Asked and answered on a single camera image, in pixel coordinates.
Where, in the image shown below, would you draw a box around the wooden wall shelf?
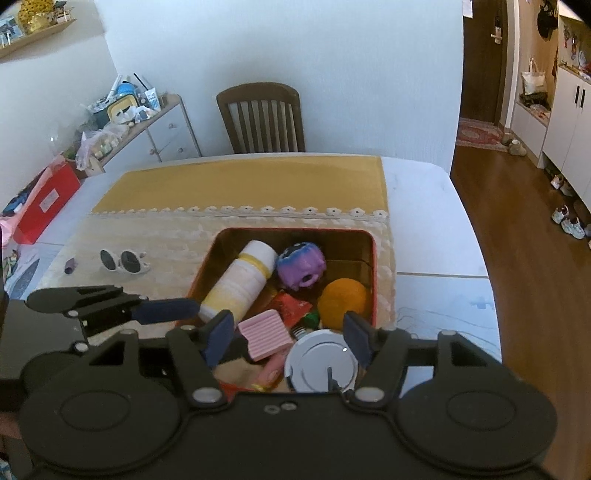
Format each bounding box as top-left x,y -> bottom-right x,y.
0,11 -> 78,60

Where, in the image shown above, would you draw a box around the white round lid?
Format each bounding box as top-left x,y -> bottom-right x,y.
284,325 -> 360,394

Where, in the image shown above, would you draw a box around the pink ribbed block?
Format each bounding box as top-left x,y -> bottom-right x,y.
238,310 -> 296,363

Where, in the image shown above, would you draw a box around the white drawer cabinet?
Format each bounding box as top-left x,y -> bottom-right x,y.
92,95 -> 202,169

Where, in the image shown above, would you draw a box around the framed photo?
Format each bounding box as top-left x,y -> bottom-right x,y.
0,16 -> 24,47

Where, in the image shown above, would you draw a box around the orange metal tin box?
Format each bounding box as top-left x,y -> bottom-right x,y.
185,227 -> 377,393

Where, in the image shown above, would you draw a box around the red patterned rug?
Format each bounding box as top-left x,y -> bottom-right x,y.
456,117 -> 513,154

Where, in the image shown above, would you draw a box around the red snack packet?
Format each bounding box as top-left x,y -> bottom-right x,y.
263,291 -> 315,330

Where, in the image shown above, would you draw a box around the clear plastic bag of items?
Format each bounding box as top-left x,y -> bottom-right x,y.
75,122 -> 130,169

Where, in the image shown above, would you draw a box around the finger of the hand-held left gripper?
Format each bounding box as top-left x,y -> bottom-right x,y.
25,285 -> 201,337

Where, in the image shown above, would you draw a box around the red box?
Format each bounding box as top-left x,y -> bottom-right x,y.
13,161 -> 84,245

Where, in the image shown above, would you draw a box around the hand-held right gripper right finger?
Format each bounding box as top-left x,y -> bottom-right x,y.
343,311 -> 502,411

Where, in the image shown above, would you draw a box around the printed paper sheet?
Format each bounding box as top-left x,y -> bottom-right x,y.
0,247 -> 61,301

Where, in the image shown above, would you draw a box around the brown wooden chair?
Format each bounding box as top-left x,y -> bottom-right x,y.
216,82 -> 306,154

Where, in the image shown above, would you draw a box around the white hallway cabinet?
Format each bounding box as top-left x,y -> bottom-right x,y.
510,0 -> 591,208

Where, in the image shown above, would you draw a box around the orange ball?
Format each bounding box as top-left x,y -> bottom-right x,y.
317,278 -> 370,330

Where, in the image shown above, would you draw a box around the black hanging hat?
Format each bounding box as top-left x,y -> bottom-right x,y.
536,0 -> 559,40

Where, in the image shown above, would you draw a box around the purple squishy toy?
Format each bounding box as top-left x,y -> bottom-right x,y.
276,242 -> 328,291

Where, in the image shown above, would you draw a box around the yellow flower bouquet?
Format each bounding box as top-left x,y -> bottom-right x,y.
18,0 -> 56,34

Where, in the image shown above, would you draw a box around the brown wooden door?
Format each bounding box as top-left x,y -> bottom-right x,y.
462,0 -> 509,125

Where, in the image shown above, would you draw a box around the white sunglasses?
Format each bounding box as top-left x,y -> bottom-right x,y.
99,249 -> 152,275

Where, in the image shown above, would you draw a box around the white and yellow bottle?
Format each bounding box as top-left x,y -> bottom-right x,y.
198,240 -> 278,324

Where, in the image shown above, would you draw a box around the white tote bag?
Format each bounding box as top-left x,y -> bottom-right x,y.
521,58 -> 548,95

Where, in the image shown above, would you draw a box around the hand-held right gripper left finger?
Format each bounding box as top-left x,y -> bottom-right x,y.
87,310 -> 235,411

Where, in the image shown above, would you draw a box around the beige slippers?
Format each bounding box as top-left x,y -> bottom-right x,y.
501,133 -> 527,158

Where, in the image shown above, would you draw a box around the blue and yellow bag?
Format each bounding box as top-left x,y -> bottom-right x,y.
104,83 -> 139,123

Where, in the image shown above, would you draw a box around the pink bag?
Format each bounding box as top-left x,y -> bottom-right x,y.
0,217 -> 24,247

